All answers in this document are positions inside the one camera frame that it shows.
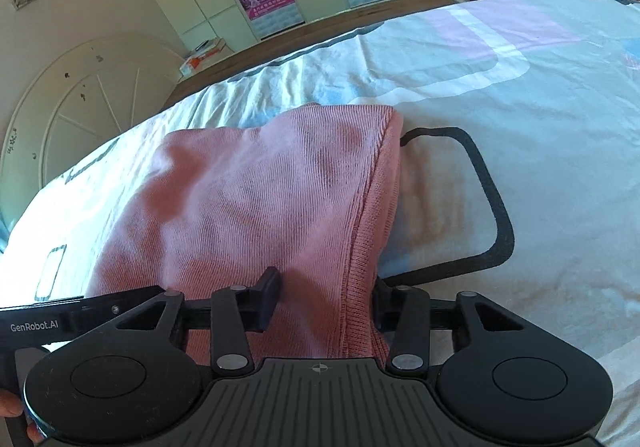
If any pink sweater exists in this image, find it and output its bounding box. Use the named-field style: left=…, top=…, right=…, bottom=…
left=82, top=102, right=406, bottom=363

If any wooden bed footboard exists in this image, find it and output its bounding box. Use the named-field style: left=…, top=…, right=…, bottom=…
left=165, top=0, right=471, bottom=102

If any orange and white box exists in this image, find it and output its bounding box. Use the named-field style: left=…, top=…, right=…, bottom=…
left=180, top=38, right=228, bottom=75

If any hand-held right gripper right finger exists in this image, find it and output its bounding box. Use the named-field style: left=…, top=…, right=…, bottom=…
left=374, top=277, right=523, bottom=372

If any white round headboard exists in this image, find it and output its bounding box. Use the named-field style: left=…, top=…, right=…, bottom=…
left=0, top=34, right=188, bottom=222

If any person's left hand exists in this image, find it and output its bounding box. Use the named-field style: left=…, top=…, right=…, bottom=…
left=0, top=389, right=45, bottom=444

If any patterned white bed sheet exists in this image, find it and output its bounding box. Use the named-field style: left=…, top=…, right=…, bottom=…
left=0, top=0, right=640, bottom=447

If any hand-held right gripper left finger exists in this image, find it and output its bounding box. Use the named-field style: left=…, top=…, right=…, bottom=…
left=116, top=267, right=282, bottom=375

